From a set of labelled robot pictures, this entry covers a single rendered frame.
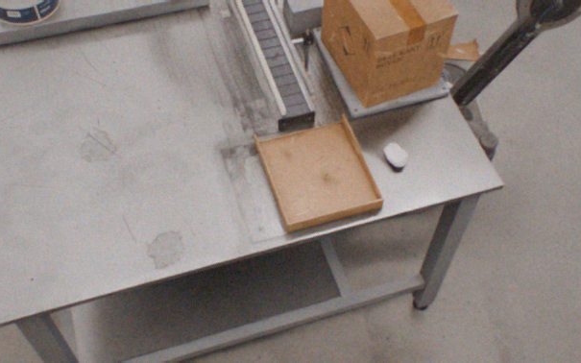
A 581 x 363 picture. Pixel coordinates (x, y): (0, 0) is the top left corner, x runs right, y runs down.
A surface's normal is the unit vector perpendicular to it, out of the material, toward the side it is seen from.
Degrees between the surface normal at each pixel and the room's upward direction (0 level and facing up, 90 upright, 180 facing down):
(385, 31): 0
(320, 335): 0
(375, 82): 90
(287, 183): 0
